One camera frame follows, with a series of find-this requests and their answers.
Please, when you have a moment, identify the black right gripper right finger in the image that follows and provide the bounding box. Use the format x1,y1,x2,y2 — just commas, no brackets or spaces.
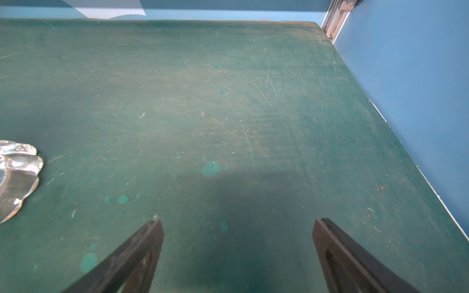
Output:
312,218,418,293

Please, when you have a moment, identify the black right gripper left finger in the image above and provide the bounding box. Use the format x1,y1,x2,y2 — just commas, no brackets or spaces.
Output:
64,219,164,293

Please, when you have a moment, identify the pink vase with glass base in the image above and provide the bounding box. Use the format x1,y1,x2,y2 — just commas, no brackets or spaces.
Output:
1,140,44,223

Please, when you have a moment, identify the aluminium frame post right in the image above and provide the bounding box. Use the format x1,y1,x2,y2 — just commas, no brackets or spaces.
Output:
321,0,359,44

